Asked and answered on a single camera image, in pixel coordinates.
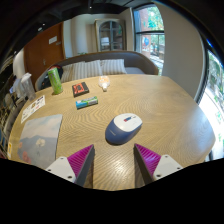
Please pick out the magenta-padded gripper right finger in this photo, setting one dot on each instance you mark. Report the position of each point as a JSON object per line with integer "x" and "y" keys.
{"x": 164, "y": 166}

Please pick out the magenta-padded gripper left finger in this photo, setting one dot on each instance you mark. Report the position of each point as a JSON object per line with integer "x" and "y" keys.
{"x": 63, "y": 166}

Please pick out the blue and white computer mouse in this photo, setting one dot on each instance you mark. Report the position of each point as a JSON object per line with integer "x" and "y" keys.
{"x": 122, "y": 128}

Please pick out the sky and flower print mouse pad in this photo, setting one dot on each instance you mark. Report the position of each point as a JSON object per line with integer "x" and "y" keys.
{"x": 40, "y": 140}

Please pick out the yellow and white card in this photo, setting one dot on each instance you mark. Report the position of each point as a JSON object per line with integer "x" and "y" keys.
{"x": 9, "y": 150}

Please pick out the white sticker sheet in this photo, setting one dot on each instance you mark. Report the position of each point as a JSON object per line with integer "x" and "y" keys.
{"x": 32, "y": 108}

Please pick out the small green and blue pack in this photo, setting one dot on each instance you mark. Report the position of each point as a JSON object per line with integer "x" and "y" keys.
{"x": 86, "y": 102}

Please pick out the large curved side window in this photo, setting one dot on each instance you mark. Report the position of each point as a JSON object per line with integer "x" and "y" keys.
{"x": 215, "y": 100}

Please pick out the green drink can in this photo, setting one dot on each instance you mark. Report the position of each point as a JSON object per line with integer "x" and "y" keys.
{"x": 55, "y": 81}

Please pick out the small orange and white tube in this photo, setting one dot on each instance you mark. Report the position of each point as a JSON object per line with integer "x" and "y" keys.
{"x": 104, "y": 82}

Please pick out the striped pillow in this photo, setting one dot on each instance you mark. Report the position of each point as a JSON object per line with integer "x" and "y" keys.
{"x": 113, "y": 66}
{"x": 67, "y": 73}
{"x": 87, "y": 70}

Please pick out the grey curved sofa bench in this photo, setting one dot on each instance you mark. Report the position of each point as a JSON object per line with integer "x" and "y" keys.
{"x": 136, "y": 59}

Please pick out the brown wooden door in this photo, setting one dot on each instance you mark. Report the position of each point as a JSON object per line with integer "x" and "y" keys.
{"x": 41, "y": 51}

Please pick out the tall black framed window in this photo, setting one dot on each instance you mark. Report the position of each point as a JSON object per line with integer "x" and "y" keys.
{"x": 150, "y": 36}

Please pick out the glass door cabinet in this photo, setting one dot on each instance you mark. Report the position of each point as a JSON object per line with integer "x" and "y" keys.
{"x": 110, "y": 35}

